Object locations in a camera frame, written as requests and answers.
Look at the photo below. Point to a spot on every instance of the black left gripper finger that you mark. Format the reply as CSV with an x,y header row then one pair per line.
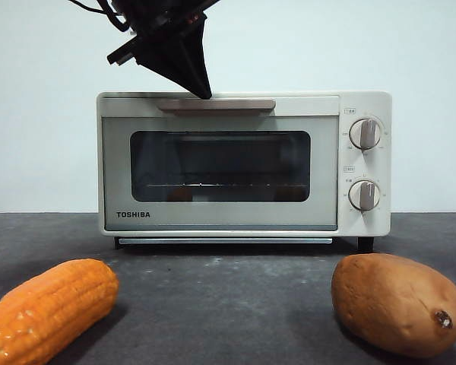
x,y
182,57

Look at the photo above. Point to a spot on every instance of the cream Toshiba toaster oven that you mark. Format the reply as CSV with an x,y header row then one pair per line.
x,y
365,102

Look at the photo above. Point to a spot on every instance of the silver oven crumb tray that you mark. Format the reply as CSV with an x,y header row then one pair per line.
x,y
224,241

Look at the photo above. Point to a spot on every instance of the black oven foot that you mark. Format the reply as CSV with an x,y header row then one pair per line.
x,y
116,242
366,244

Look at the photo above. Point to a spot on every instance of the cream oven knob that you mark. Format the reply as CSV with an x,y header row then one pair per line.
x,y
366,134
365,195

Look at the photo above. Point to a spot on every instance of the orange corn cob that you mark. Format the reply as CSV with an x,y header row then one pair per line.
x,y
49,311

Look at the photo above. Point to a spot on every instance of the brown sweet potato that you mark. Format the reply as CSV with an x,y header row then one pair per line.
x,y
395,304

